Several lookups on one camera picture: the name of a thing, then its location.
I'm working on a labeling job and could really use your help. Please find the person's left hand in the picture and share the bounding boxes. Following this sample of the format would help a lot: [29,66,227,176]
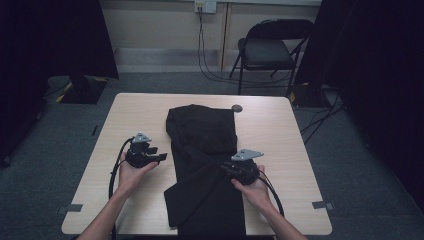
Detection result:
[116,152,160,198]

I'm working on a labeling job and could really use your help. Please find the tall black curtain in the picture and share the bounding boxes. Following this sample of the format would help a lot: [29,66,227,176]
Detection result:
[294,0,424,213]

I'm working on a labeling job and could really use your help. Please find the person's right hand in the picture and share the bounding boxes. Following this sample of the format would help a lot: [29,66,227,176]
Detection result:
[231,164,273,210]

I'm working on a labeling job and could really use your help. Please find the black wall outlet cables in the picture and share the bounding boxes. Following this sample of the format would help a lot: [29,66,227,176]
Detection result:
[197,7,296,90]

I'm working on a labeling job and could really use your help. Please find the white wall outlet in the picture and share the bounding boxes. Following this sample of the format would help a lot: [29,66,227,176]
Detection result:
[194,0,218,15]

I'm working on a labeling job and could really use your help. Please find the wide black curtain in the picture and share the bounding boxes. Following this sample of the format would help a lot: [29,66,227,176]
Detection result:
[0,0,120,166]

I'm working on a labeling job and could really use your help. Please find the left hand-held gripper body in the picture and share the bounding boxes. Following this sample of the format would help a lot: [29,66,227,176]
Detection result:
[124,132,160,169]

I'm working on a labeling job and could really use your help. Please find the hand-held gripper black cable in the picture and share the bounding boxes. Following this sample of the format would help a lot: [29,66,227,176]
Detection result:
[257,169,286,218]
[108,137,135,240]

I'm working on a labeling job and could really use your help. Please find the black pants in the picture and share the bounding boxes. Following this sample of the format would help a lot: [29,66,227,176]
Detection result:
[163,103,248,239]

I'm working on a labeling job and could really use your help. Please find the black folding chair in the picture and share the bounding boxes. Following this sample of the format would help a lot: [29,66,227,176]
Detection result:
[229,18,315,98]

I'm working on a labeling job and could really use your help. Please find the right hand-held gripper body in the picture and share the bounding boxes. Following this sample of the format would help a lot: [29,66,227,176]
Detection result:
[229,148,265,187]

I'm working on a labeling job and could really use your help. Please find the black floor cables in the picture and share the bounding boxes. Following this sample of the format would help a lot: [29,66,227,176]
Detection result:
[299,89,347,145]

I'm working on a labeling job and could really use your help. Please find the right hand-held gripper black cable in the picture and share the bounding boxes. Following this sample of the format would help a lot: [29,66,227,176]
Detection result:
[257,169,286,218]

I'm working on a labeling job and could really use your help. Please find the left hand-held gripper black cable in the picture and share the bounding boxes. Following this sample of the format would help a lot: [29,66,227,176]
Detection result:
[108,137,135,240]

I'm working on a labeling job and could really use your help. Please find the black stand base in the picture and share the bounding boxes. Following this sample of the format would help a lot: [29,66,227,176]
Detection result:
[287,82,336,108]
[59,74,110,105]

